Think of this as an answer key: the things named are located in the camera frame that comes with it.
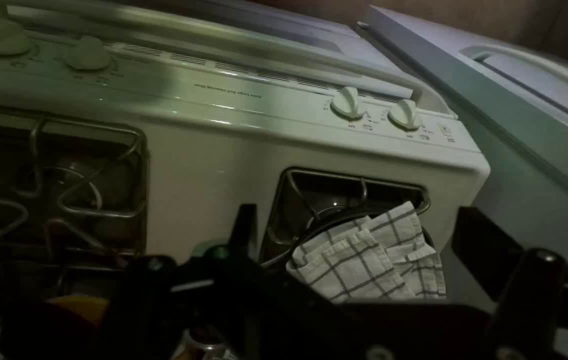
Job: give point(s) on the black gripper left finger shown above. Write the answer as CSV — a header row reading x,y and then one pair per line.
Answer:
x,y
144,300

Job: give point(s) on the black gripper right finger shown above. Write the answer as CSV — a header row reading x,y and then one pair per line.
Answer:
x,y
530,293

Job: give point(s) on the white gas stove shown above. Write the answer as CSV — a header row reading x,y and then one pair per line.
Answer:
x,y
217,152

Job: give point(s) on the white stove knob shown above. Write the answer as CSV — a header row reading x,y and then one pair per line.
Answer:
x,y
4,41
405,115
347,102
87,56

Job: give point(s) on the dark baking pan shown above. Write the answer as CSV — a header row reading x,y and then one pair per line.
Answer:
x,y
10,287

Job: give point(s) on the white checkered dish towel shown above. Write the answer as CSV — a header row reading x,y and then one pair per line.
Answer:
x,y
371,261

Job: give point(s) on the white refrigerator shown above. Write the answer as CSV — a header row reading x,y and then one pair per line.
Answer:
x,y
497,133

